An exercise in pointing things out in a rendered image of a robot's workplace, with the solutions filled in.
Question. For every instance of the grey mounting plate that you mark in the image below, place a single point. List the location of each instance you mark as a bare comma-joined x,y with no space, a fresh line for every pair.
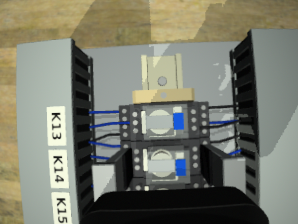
119,70

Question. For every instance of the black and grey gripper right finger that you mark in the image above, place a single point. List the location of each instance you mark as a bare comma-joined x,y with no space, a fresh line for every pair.
221,169

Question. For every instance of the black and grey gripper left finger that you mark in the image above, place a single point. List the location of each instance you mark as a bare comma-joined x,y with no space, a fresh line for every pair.
115,174

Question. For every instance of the beige rectangular block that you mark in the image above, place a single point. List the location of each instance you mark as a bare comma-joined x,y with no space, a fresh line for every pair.
163,95

